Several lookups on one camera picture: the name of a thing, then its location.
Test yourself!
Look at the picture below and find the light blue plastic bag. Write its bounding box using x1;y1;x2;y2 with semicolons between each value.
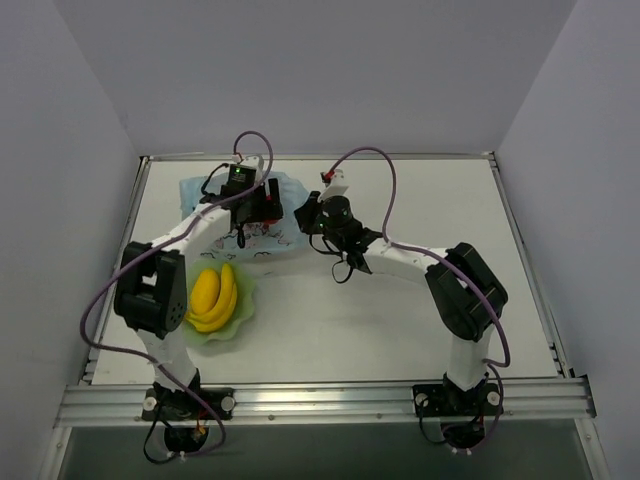
179;171;309;261

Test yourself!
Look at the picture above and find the yellow fake banana bunch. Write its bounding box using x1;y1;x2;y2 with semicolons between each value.
184;264;238;333

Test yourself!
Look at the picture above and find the yellow fake mango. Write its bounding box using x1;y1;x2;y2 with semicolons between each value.
190;268;220;315

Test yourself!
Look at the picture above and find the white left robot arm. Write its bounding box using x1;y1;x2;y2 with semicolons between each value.
113;165;284;419

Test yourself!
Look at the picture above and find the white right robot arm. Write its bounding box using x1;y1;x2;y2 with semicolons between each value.
294;191;511;416

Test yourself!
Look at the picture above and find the green scalloped glass bowl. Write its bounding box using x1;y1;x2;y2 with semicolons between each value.
183;258;255;346

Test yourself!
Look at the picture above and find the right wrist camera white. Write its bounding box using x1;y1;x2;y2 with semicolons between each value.
319;169;348;201

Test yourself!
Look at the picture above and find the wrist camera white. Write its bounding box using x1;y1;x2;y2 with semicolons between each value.
230;153;265;176
319;169;348;201

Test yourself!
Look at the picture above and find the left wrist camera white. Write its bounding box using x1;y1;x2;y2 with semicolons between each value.
230;153;265;176

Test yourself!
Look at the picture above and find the aluminium table edge rail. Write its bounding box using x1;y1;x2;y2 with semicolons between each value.
145;152;496;162

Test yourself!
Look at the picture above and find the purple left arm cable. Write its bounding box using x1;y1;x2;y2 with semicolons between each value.
79;131;276;457

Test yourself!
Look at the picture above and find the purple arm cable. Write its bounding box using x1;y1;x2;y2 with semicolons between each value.
79;131;276;457
327;146;512;449

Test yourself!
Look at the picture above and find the front aluminium frame rail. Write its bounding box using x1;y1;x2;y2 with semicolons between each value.
54;378;596;428

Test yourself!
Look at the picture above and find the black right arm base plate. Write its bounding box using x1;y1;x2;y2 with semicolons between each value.
412;381;503;418

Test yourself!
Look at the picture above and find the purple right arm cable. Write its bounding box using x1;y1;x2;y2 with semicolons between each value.
327;146;512;449

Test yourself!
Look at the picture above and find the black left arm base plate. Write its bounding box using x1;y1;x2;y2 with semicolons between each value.
140;383;236;422

